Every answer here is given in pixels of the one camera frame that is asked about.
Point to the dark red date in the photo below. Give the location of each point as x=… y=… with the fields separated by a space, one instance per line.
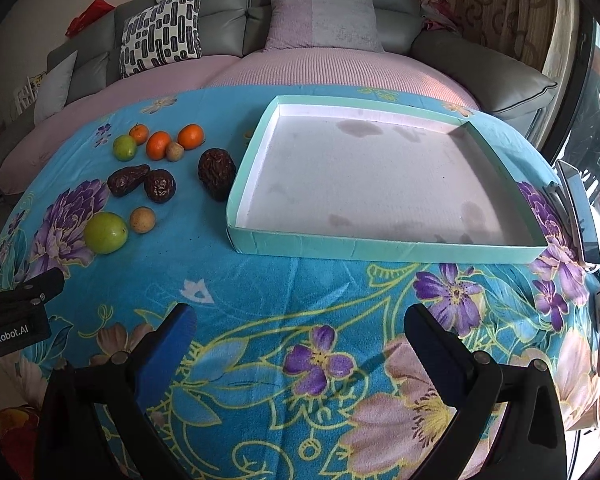
x=159 y=186
x=127 y=179

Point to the light grey pillow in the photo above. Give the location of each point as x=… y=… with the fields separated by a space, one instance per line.
x=54 y=90

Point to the purple grey pillow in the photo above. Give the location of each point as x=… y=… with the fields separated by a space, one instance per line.
x=340 y=24

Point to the teal shallow tray box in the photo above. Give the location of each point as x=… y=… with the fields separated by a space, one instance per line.
x=348 y=179

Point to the brown patterned curtain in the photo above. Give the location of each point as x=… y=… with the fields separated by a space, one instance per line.
x=521 y=29

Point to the large green jujube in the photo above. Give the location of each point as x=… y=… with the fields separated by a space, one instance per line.
x=105 y=233

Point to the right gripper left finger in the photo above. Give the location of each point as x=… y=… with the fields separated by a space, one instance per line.
x=75 y=446

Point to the smartphone on stand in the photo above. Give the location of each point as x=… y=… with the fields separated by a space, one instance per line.
x=568 y=197

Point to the brown longan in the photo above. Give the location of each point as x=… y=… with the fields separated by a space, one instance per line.
x=174 y=152
x=142 y=220

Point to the black white patterned pillow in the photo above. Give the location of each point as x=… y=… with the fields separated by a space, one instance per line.
x=163 y=34

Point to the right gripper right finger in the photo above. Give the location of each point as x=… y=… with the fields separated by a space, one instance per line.
x=530 y=443

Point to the small green jujube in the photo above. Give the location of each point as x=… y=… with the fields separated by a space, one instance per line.
x=124 y=148

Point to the small orange back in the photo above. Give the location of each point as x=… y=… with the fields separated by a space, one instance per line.
x=139 y=133

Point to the pink red clothes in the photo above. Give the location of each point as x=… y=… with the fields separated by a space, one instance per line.
x=438 y=15

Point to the blue floral tablecloth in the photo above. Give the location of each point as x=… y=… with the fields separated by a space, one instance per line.
x=298 y=367

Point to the grey leather sofa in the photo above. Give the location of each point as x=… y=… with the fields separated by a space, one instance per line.
x=502 y=86

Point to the large wrinkled red date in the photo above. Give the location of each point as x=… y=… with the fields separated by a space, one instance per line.
x=217 y=172

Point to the pink sofa cover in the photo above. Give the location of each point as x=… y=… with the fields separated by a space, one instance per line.
x=25 y=148

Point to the red bag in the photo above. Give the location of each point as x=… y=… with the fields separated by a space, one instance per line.
x=96 y=10

